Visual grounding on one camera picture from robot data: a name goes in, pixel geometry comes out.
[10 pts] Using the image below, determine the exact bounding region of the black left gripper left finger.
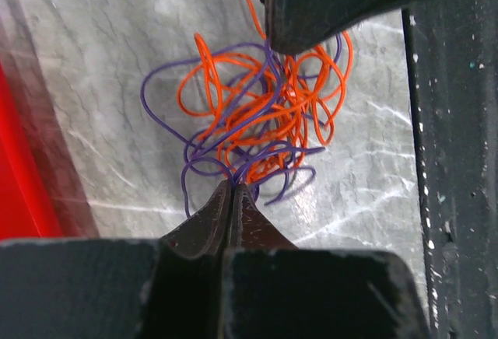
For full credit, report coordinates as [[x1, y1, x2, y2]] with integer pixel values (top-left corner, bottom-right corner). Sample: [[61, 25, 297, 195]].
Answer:
[[1, 181, 232, 338]]

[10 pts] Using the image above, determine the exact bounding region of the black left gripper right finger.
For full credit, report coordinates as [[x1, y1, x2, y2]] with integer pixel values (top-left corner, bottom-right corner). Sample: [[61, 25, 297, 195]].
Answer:
[[223, 185, 430, 338]]

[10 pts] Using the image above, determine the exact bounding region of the orange thin cable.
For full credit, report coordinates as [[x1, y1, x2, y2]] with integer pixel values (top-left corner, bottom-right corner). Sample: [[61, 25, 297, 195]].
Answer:
[[177, 0, 354, 184]]

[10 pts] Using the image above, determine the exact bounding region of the purple thin cable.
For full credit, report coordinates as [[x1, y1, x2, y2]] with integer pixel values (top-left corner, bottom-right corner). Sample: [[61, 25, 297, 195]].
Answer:
[[139, 31, 343, 219]]

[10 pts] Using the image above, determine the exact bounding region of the red plastic bin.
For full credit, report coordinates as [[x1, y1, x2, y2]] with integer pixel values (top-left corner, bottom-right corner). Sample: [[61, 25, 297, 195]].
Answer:
[[1, 16, 99, 239]]

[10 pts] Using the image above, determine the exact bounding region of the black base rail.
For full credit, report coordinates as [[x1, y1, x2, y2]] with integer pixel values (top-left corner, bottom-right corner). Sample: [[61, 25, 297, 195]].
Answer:
[[402, 0, 497, 338]]

